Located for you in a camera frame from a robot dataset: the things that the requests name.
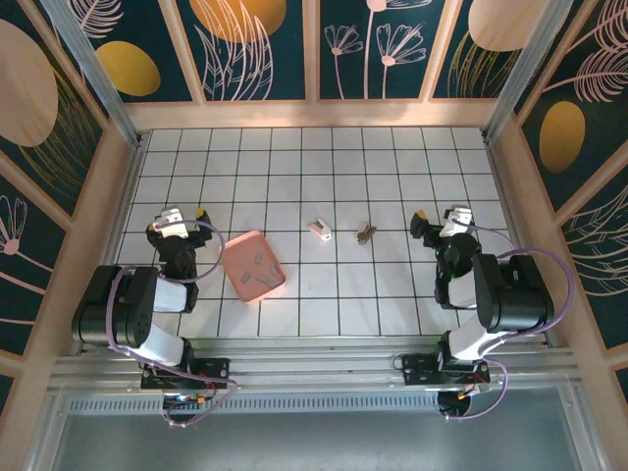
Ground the pink plastic tray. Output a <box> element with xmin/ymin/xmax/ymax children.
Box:
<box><xmin>217</xmin><ymin>229</ymin><xmax>289</xmax><ymax>307</ymax></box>

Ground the pink white stapler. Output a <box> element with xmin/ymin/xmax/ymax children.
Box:
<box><xmin>307</xmin><ymin>218</ymin><xmax>334</xmax><ymax>243</ymax></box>

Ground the perforated metal strip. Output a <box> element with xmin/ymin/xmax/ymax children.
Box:
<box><xmin>68</xmin><ymin>395</ymin><xmax>443</xmax><ymax>414</ymax></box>

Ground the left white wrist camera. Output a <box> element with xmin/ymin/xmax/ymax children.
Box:
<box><xmin>149</xmin><ymin>206</ymin><xmax>190</xmax><ymax>240</ymax></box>

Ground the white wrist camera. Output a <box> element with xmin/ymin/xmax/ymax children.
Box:
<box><xmin>440</xmin><ymin>203</ymin><xmax>473</xmax><ymax>239</ymax></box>
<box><xmin>149</xmin><ymin>206</ymin><xmax>190</xmax><ymax>240</ymax></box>

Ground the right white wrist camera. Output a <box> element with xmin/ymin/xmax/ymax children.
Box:
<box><xmin>440</xmin><ymin>203</ymin><xmax>473</xmax><ymax>239</ymax></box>

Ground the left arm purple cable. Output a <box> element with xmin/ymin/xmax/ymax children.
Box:
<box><xmin>108</xmin><ymin>219</ymin><xmax>242</xmax><ymax>429</ymax></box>

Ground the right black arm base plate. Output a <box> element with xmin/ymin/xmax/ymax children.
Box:
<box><xmin>401</xmin><ymin>353</ymin><xmax>492</xmax><ymax>389</ymax></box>

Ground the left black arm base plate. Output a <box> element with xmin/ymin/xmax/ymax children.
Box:
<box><xmin>140</xmin><ymin>357</ymin><xmax>232</xmax><ymax>392</ymax></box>

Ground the aluminium corner post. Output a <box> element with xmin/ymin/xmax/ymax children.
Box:
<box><xmin>37</xmin><ymin>0</ymin><xmax>144</xmax><ymax>148</ymax></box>
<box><xmin>483</xmin><ymin>0</ymin><xmax>588</xmax><ymax>143</ymax></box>

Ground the aluminium mounting rail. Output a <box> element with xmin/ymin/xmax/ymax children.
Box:
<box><xmin>46</xmin><ymin>338</ymin><xmax>580</xmax><ymax>398</ymax></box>

